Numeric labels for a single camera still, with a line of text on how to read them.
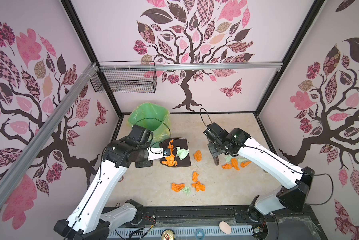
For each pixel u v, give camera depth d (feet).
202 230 2.30
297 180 1.33
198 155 3.11
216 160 2.67
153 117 1.69
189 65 3.10
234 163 2.95
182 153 2.28
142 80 2.62
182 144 2.42
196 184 2.70
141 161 1.89
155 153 1.86
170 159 2.20
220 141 1.77
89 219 1.18
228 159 3.09
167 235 1.97
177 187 2.70
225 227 2.28
